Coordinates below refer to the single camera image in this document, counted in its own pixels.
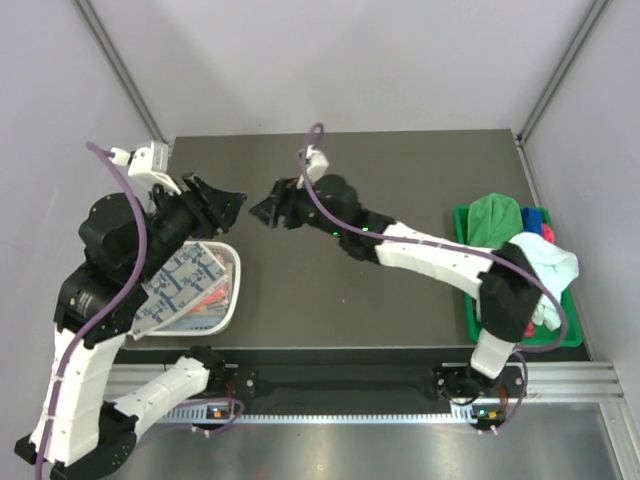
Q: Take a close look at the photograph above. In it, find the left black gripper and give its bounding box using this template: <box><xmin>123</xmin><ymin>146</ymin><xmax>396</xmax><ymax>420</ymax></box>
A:
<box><xmin>132</xmin><ymin>170</ymin><xmax>250</xmax><ymax>281</ymax></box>

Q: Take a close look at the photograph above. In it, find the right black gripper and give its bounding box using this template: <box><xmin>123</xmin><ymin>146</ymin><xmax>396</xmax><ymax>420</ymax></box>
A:
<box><xmin>250</xmin><ymin>176</ymin><xmax>346</xmax><ymax>240</ymax></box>

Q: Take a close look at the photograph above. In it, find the pink bunny towel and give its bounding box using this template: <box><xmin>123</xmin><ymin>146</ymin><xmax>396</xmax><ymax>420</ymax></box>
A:
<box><xmin>190</xmin><ymin>280</ymin><xmax>233</xmax><ymax>314</ymax></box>

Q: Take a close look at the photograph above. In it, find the blue white patterned towel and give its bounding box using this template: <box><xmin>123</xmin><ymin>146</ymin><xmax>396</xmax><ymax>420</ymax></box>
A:
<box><xmin>132</xmin><ymin>240</ymin><xmax>230</xmax><ymax>341</ymax></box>

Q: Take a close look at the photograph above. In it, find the white mint towel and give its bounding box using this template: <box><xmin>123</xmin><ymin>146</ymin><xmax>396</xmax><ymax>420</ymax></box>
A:
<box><xmin>509</xmin><ymin>232</ymin><xmax>579</xmax><ymax>331</ymax></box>

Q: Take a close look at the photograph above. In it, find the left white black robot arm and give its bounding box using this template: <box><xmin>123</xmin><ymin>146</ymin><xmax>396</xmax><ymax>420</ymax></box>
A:
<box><xmin>15</xmin><ymin>174</ymin><xmax>246</xmax><ymax>479</ymax></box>

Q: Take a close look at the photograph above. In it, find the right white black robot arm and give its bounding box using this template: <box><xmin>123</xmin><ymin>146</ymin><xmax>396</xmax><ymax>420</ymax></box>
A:
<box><xmin>250</xmin><ymin>175</ymin><xmax>542</xmax><ymax>396</ymax></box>

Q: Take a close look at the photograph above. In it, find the white perforated plastic basket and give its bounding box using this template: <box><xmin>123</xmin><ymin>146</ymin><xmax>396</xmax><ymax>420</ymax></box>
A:
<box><xmin>134</xmin><ymin>241</ymin><xmax>242</xmax><ymax>336</ymax></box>

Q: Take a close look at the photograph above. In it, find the green towel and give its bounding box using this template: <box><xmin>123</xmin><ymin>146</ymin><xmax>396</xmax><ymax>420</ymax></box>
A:
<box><xmin>467</xmin><ymin>193</ymin><xmax>523</xmax><ymax>249</ymax></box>

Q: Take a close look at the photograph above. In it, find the blue towel in bin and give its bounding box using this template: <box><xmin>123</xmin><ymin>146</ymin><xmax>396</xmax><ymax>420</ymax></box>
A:
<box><xmin>521</xmin><ymin>207</ymin><xmax>544</xmax><ymax>236</ymax></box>

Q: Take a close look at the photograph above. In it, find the green plastic bin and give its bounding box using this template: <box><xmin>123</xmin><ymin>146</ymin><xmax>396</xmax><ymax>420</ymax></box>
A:
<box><xmin>453</xmin><ymin>202</ymin><xmax>584</xmax><ymax>350</ymax></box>

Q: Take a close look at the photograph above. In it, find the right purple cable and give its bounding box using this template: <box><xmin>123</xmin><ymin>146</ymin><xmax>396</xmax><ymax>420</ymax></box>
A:
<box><xmin>298</xmin><ymin>123</ymin><xmax>569</xmax><ymax>435</ymax></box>

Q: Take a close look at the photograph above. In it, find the purple cable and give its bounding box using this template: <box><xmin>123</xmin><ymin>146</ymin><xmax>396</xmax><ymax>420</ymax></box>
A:
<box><xmin>298</xmin><ymin>123</ymin><xmax>569</xmax><ymax>435</ymax></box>
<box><xmin>32</xmin><ymin>141</ymin><xmax>244</xmax><ymax>480</ymax></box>

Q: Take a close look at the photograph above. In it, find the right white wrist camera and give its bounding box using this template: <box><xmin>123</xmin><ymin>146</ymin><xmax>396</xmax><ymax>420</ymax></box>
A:
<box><xmin>296</xmin><ymin>146</ymin><xmax>329</xmax><ymax>190</ymax></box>

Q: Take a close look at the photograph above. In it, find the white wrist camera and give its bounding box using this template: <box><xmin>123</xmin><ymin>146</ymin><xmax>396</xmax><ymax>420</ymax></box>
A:
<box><xmin>109</xmin><ymin>141</ymin><xmax>181</xmax><ymax>194</ymax></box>
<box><xmin>296</xmin><ymin>146</ymin><xmax>329</xmax><ymax>190</ymax></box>

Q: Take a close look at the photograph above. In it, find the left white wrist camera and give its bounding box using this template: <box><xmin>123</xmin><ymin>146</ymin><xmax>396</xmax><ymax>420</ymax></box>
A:
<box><xmin>109</xmin><ymin>141</ymin><xmax>181</xmax><ymax>194</ymax></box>

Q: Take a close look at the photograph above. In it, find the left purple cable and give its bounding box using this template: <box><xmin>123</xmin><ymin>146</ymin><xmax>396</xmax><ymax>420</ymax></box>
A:
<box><xmin>32</xmin><ymin>141</ymin><xmax>244</xmax><ymax>480</ymax></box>

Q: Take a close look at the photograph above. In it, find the left aluminium frame post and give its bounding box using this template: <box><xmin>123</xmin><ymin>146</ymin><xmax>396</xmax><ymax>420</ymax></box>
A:
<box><xmin>71</xmin><ymin>0</ymin><xmax>174</xmax><ymax>146</ymax></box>

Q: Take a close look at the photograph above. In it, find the aluminium frame post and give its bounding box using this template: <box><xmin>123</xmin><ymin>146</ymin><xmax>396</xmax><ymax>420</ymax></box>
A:
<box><xmin>515</xmin><ymin>0</ymin><xmax>611</xmax><ymax>149</ymax></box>
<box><xmin>71</xmin><ymin>0</ymin><xmax>174</xmax><ymax>146</ymax></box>

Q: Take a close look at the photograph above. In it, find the grey slotted cable duct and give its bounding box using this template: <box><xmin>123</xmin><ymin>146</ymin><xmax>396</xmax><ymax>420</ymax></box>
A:
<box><xmin>159</xmin><ymin>403</ymin><xmax>499</xmax><ymax>425</ymax></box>

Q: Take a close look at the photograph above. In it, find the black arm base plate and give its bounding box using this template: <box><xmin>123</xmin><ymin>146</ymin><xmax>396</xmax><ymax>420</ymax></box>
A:
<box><xmin>208</xmin><ymin>364</ymin><xmax>523</xmax><ymax>415</ymax></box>

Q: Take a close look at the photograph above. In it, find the right aluminium frame post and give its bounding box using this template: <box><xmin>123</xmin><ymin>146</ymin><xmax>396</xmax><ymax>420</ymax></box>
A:
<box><xmin>515</xmin><ymin>0</ymin><xmax>611</xmax><ymax>149</ymax></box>

